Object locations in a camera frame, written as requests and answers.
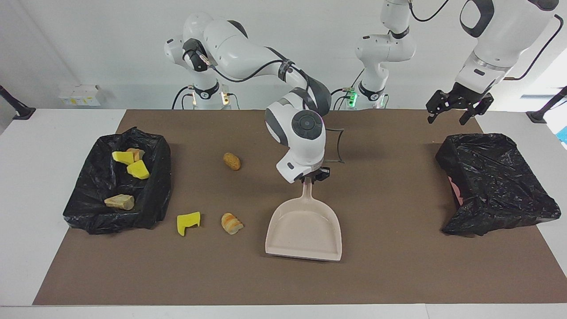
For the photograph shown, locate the beige plastic dustpan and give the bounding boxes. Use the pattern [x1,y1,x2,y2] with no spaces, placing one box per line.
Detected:
[265,179,343,262]

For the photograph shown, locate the brown table mat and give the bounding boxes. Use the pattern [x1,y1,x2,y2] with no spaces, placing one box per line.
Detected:
[33,109,567,306]

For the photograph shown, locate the notched yellow sponge piece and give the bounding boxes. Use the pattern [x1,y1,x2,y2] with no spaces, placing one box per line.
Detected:
[177,211,201,237]

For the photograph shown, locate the black camera stand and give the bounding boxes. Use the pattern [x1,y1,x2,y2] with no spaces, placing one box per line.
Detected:
[526,86,567,124]
[0,85,36,121]

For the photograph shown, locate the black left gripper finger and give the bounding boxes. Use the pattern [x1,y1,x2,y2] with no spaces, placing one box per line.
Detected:
[427,89,446,124]
[459,93,495,126]

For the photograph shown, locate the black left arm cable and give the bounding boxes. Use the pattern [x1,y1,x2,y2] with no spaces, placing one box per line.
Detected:
[410,0,564,81]

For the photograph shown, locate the black trash bag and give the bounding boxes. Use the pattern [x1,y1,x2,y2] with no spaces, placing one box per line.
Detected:
[435,132,562,237]
[63,127,172,235]

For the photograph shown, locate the pink plastic bin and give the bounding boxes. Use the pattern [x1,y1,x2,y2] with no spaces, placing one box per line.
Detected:
[447,176,464,206]

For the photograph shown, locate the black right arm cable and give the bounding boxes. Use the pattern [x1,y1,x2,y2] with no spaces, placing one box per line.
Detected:
[202,53,347,164]

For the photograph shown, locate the pale croissant piece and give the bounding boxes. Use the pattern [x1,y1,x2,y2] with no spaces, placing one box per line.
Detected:
[104,194,135,211]

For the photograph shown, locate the white wall outlet box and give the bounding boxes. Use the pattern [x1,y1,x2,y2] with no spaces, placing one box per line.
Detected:
[58,84,102,107]

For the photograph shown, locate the black base cable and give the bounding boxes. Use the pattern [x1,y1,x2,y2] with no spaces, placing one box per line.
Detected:
[172,86,195,110]
[332,86,355,111]

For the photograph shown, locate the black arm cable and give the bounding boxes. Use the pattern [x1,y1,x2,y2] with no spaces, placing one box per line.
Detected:
[202,53,347,164]
[410,0,564,81]

